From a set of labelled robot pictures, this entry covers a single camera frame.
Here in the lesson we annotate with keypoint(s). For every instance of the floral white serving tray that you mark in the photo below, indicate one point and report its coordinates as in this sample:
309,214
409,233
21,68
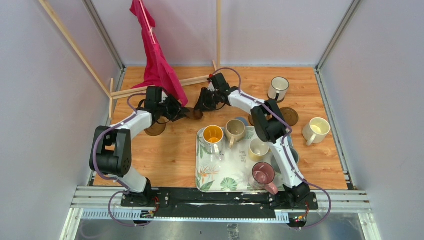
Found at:
231,171

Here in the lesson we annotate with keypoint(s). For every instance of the dark wooden coaster centre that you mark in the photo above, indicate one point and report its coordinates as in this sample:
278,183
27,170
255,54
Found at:
250,120

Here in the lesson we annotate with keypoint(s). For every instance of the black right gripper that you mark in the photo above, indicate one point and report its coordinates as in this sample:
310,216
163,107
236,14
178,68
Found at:
202,104

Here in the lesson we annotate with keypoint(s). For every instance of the magenta cloth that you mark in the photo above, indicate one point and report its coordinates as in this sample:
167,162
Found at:
158,71

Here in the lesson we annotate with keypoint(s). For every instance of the white enamel mug black rim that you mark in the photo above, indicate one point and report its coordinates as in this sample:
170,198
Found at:
278,89

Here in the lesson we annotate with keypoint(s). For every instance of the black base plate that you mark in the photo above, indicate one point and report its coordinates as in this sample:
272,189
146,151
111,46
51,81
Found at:
177,202

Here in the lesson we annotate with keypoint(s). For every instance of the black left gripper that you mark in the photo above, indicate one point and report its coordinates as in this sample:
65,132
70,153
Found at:
178,111

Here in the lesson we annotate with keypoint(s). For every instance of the glass mug yellow inside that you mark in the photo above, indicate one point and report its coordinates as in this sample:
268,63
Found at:
213,139

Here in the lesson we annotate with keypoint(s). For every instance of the dark wooden coaster right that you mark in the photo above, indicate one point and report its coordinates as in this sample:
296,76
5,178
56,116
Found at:
290,116

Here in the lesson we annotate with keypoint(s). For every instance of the ringed brown coaster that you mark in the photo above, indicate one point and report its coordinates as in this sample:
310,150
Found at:
194,114

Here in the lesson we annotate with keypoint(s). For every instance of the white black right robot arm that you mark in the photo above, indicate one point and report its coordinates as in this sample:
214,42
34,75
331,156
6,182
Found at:
269,125

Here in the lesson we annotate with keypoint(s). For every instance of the grey ceramic mug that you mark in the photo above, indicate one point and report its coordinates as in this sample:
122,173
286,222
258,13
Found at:
293,155

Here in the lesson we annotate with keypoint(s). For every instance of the cream white mug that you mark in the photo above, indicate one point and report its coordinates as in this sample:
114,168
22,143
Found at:
316,130

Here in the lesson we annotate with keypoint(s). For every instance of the blue coaster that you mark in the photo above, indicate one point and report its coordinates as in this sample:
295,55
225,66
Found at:
243,120

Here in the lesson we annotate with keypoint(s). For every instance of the beige ceramic mug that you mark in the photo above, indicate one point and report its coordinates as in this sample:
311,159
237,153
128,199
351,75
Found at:
234,131

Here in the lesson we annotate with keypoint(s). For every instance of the pink ceramic mug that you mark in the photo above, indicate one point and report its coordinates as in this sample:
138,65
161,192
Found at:
262,178

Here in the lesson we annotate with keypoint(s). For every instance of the amber brown coaster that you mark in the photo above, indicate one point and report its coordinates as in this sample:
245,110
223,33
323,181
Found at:
156,129

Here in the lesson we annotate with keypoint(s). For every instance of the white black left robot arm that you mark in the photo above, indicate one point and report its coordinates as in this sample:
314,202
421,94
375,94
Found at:
111,153

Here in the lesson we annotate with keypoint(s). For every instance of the pale yellow mug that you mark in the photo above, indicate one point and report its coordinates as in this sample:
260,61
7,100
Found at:
257,150

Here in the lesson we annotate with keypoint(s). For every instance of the dark wooden coaster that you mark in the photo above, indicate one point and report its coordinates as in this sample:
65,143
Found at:
290,116
250,120

